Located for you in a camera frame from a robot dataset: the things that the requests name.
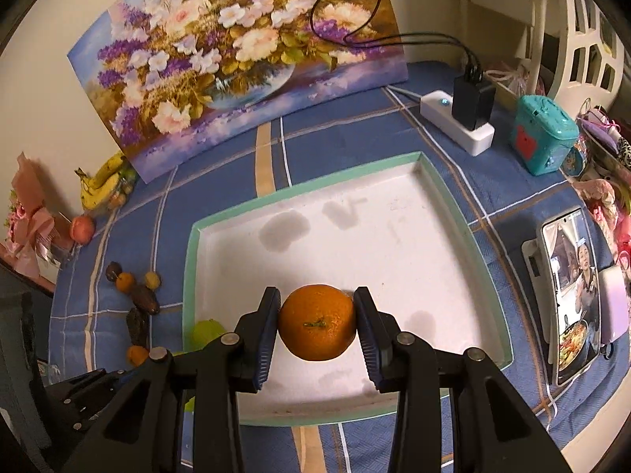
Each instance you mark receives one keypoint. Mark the small orange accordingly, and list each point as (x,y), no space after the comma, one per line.
(125,282)
(137,354)

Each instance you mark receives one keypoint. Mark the dark fuzzy fruit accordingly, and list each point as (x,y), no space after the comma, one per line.
(137,327)

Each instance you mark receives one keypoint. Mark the small yellow fruit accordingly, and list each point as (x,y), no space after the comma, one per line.
(152,280)

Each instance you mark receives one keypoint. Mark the flower painting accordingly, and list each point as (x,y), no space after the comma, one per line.
(222,59)

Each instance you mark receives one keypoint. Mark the dark plum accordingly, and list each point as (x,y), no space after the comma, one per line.
(113,270)

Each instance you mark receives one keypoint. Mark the smartphone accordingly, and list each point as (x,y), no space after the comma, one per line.
(572,295)

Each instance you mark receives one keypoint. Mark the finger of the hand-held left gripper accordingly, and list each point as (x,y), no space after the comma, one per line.
(84,399)

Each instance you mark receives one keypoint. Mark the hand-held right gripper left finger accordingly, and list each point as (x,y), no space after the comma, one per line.
(266,337)

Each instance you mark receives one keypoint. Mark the bunch of bananas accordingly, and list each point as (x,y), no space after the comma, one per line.
(98,187)

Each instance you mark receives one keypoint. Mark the large orange with stem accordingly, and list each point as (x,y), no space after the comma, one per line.
(315,315)

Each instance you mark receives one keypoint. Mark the pink bouquet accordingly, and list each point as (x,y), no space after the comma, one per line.
(34,221)

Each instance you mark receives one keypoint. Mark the white tray with green rim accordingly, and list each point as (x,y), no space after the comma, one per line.
(345,236)

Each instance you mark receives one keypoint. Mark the white power bank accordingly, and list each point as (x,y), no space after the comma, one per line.
(614,305)

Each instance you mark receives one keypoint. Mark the teal toy box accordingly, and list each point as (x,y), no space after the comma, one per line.
(547,128)

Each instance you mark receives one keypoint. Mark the purple bag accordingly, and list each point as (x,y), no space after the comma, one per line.
(599,125)

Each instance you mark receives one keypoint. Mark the white chair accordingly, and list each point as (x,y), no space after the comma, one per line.
(498,5)

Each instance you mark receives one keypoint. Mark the pink plastic bag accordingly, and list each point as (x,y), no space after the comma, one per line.
(512,79)

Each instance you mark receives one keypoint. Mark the white lattice bed frame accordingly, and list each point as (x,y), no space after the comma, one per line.
(591,34)

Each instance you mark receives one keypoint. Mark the wrinkled brown fruit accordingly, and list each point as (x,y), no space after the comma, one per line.
(145,299)

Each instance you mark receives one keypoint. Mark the blue plaid blanket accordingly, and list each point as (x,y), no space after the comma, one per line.
(345,133)

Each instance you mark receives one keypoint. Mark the pink floral cloth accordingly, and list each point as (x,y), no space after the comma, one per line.
(599,197)

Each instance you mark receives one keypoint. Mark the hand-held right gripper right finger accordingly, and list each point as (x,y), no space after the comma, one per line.
(367,340)

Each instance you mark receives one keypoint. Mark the white power strip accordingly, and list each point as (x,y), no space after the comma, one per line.
(475,144)

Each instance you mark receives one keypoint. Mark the black charger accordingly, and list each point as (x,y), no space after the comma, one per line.
(471,103)

